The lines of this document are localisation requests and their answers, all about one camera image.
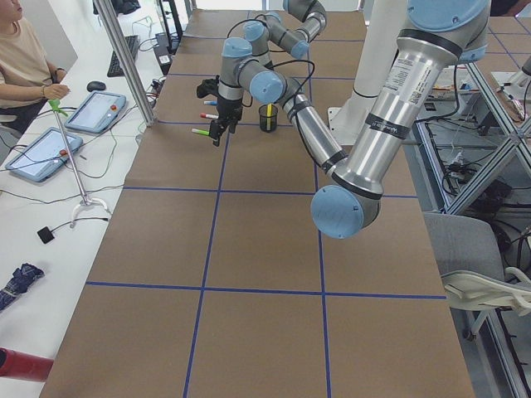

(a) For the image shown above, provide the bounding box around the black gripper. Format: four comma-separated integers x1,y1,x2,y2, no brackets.
209,97,243,147

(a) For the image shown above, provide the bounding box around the red white marker pen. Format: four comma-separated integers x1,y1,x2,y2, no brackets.
200,113,218,120

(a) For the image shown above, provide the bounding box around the green highlighter pen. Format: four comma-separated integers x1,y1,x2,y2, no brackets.
192,129,210,136

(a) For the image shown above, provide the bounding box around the yellow highlighter pen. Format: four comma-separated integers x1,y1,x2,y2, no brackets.
266,104,273,132

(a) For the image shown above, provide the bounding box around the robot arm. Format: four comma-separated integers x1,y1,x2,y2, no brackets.
243,0,327,60
197,1,490,239

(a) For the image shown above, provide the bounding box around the black mesh pen cup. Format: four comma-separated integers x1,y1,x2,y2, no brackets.
258,104,278,133

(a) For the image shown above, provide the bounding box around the black keyboard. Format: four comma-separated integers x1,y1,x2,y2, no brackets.
106,35,140,79

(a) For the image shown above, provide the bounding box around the far teach pendant tablet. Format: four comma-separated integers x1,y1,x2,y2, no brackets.
64,90,126,133

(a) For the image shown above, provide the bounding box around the teach pendant tablet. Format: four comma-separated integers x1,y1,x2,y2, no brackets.
5,128,69,182
64,90,126,133

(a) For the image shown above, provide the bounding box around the black computer mouse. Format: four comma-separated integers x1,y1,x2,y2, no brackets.
86,80,106,92

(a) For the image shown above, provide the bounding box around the silver stand green clip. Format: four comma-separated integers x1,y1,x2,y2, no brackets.
47,99,112,229

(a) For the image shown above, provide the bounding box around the near teach pendant tablet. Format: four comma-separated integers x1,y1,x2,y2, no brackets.
5,128,69,182

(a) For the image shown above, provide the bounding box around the seated person beige shirt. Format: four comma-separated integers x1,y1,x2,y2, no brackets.
1,1,70,138

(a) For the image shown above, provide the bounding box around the small black square puck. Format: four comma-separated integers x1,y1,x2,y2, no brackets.
37,226,55,244

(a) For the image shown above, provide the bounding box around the folded blue umbrella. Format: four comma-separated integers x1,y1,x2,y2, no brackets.
1,263,45,311

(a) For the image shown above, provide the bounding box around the grey office chair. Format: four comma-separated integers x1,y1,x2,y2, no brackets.
424,212,530,341

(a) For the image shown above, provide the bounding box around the red cylinder bottle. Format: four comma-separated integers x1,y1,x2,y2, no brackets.
1,347,54,382

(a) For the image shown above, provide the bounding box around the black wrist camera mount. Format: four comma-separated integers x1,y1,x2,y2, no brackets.
196,75,220,99

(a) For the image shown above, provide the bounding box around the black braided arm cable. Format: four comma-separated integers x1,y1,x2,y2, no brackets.
242,59,316,109

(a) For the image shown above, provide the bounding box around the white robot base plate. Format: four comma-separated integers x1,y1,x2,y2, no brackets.
328,91,376,146

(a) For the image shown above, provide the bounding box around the aluminium frame post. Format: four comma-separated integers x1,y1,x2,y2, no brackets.
94,0,155,127

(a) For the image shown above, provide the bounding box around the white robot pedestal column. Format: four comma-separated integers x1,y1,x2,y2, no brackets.
353,0,407,100

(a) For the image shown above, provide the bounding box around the aluminium side frame rack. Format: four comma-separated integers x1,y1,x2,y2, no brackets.
397,16,531,398

